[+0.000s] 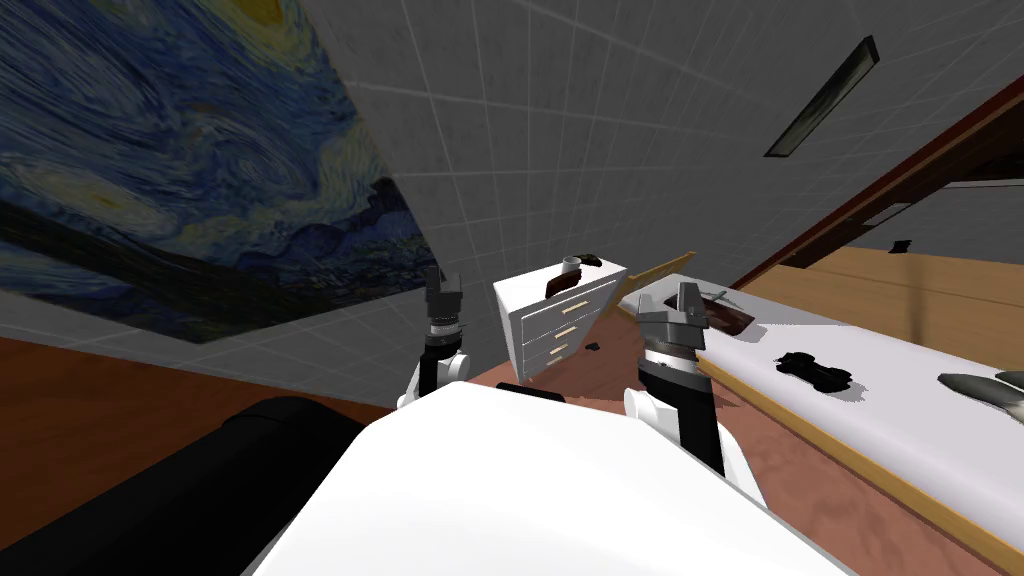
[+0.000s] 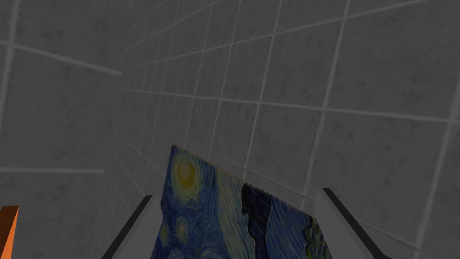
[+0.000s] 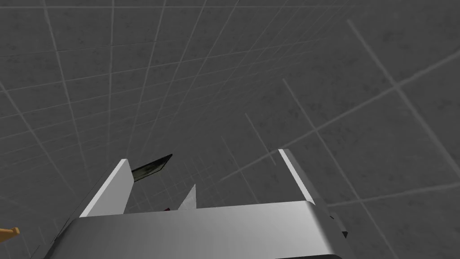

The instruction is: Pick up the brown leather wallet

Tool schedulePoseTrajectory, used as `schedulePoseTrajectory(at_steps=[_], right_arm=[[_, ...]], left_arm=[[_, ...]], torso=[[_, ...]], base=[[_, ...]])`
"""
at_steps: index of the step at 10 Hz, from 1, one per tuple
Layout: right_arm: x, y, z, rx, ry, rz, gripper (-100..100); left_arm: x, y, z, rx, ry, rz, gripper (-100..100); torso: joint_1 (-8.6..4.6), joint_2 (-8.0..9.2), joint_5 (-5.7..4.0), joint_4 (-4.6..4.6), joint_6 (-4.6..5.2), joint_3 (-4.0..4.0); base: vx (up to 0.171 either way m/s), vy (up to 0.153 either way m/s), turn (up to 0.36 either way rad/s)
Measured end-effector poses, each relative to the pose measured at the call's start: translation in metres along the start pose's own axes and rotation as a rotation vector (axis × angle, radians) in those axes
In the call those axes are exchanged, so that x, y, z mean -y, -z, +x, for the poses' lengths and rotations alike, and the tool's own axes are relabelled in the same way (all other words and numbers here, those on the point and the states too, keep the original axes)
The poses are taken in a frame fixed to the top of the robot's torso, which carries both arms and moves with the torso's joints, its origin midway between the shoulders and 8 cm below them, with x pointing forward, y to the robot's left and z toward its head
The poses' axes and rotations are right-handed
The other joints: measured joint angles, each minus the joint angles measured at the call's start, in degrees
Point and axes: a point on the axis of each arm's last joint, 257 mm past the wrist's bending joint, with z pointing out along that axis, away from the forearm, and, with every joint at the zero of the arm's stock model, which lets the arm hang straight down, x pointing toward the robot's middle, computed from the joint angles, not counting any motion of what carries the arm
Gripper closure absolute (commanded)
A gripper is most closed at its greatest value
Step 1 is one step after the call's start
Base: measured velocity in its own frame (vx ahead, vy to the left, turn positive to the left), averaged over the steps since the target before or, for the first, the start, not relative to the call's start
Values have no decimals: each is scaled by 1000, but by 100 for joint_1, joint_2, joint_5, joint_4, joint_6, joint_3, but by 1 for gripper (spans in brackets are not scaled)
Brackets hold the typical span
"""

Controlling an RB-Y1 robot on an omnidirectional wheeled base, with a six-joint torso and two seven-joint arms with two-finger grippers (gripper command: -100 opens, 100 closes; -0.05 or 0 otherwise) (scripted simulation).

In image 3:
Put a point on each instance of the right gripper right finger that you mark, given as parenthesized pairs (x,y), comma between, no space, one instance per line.
(300,180)

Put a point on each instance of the dark framed wall picture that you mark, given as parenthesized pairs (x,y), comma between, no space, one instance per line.
(151,167)

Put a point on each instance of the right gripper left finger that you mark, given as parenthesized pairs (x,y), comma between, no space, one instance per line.
(113,192)

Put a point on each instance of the orange wooden object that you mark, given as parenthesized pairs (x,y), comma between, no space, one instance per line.
(8,234)

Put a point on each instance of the pale grey pointed object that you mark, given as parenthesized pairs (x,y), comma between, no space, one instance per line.
(189,200)

